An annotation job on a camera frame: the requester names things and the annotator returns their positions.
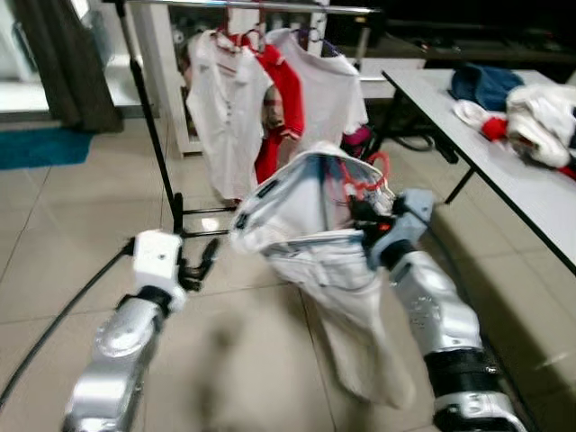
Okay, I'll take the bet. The red plastic hanger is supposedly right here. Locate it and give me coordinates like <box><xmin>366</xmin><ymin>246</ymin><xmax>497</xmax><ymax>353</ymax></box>
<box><xmin>337</xmin><ymin>150</ymin><xmax>393</xmax><ymax>204</ymax></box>

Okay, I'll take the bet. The magenta cloth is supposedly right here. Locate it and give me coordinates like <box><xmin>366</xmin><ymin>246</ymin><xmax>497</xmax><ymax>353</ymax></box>
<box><xmin>340</xmin><ymin>126</ymin><xmax>374</xmax><ymax>156</ymax></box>

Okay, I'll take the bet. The white polo shirt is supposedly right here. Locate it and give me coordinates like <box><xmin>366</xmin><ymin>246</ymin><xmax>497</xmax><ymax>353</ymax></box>
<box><xmin>185</xmin><ymin>30</ymin><xmax>275</xmax><ymax>204</ymax></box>

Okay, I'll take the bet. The red shirt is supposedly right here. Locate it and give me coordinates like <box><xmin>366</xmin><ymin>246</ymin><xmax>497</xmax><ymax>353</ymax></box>
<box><xmin>238</xmin><ymin>34</ymin><xmax>307</xmax><ymax>185</ymax></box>

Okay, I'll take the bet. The white garment with red cuff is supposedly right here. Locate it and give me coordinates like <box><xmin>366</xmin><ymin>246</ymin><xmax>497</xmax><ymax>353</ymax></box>
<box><xmin>452</xmin><ymin>97</ymin><xmax>512</xmax><ymax>145</ymax></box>

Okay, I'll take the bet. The white long table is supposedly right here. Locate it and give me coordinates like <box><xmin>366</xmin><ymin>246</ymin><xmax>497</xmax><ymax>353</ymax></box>
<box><xmin>382</xmin><ymin>67</ymin><xmax>576</xmax><ymax>275</ymax></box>

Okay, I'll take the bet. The metal clothes rack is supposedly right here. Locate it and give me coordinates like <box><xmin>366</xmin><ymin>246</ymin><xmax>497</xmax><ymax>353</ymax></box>
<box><xmin>112</xmin><ymin>0</ymin><xmax>383</xmax><ymax>240</ymax></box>

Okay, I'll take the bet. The blue garment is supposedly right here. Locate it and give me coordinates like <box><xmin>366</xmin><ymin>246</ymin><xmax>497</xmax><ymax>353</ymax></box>
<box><xmin>449</xmin><ymin>63</ymin><xmax>527</xmax><ymax>114</ymax></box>

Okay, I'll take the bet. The teal floor mat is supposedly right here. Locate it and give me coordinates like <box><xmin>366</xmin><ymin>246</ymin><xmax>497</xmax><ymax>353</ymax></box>
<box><xmin>0</xmin><ymin>126</ymin><xmax>95</xmax><ymax>172</ymax></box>

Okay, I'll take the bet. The white crumpled garment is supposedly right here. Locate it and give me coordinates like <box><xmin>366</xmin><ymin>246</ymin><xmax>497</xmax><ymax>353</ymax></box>
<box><xmin>502</xmin><ymin>83</ymin><xmax>576</xmax><ymax>174</ymax></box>

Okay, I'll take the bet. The black media unit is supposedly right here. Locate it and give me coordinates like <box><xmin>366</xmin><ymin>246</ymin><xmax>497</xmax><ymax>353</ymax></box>
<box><xmin>373</xmin><ymin>0</ymin><xmax>576</xmax><ymax>71</ymax></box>

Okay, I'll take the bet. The grey curtain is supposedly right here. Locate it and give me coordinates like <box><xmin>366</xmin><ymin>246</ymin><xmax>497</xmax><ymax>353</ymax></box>
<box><xmin>7</xmin><ymin>0</ymin><xmax>124</xmax><ymax>135</ymax></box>

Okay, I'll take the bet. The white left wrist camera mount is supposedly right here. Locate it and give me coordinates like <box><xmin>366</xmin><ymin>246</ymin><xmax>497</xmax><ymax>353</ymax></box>
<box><xmin>130</xmin><ymin>229</ymin><xmax>187</xmax><ymax>305</ymax></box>

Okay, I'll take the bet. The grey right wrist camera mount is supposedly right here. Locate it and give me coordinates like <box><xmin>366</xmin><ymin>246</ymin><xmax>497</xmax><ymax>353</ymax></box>
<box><xmin>364</xmin><ymin>187</ymin><xmax>436</xmax><ymax>271</ymax></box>

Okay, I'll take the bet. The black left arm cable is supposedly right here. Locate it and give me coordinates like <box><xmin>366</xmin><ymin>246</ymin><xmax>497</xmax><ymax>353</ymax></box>
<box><xmin>0</xmin><ymin>238</ymin><xmax>138</xmax><ymax>406</ymax></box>

